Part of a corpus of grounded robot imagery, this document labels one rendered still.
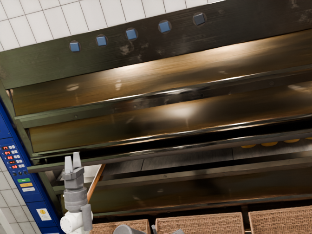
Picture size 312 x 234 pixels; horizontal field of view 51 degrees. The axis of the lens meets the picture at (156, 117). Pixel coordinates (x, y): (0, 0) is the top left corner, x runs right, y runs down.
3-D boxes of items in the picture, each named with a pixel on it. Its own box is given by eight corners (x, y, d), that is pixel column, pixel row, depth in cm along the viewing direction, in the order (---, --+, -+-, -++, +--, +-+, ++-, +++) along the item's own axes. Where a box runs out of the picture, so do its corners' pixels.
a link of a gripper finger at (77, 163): (72, 152, 133) (73, 167, 133) (79, 152, 132) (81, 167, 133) (73, 152, 134) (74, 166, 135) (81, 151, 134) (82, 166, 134)
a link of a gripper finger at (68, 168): (72, 156, 125) (73, 172, 125) (64, 156, 125) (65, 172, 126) (70, 156, 123) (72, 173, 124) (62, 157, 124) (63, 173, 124)
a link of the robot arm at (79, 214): (76, 194, 136) (78, 221, 137) (55, 203, 127) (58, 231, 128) (97, 198, 130) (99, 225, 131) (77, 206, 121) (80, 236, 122)
